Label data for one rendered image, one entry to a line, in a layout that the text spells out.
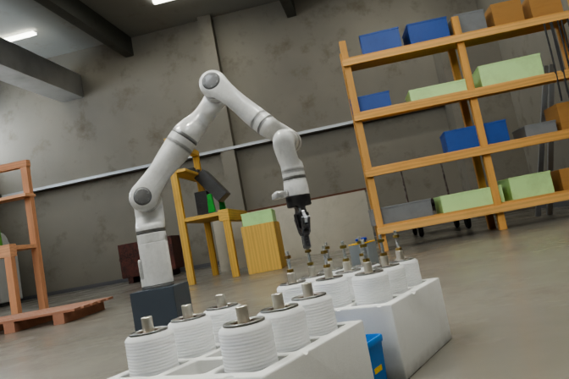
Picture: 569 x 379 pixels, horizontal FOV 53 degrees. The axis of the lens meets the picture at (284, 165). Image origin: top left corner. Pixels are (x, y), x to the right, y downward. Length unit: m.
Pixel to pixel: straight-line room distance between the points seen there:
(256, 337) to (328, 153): 11.02
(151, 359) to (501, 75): 5.99
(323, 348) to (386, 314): 0.35
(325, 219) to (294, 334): 7.44
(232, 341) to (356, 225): 7.53
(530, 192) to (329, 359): 5.69
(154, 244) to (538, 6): 5.97
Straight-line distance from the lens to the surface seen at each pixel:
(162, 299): 1.78
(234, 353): 1.01
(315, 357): 1.09
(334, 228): 8.51
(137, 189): 1.81
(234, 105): 1.79
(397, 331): 1.44
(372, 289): 1.47
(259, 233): 6.69
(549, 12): 7.18
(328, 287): 1.52
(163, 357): 1.16
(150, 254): 1.81
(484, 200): 6.54
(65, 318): 5.21
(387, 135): 11.96
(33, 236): 7.53
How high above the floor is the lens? 0.39
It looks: 7 degrees up
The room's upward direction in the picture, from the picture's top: 11 degrees counter-clockwise
